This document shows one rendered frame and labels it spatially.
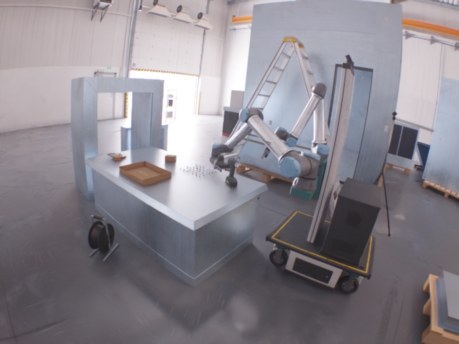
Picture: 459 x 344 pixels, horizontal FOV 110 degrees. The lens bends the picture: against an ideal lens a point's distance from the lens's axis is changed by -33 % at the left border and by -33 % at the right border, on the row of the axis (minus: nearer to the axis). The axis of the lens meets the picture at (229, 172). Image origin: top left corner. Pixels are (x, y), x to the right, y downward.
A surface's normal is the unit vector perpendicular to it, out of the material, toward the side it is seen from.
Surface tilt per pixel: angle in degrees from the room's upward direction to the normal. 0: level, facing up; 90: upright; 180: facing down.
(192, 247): 90
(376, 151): 90
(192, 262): 90
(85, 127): 90
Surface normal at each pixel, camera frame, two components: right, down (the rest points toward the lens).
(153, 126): 0.77, 0.28
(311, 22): -0.63, 0.18
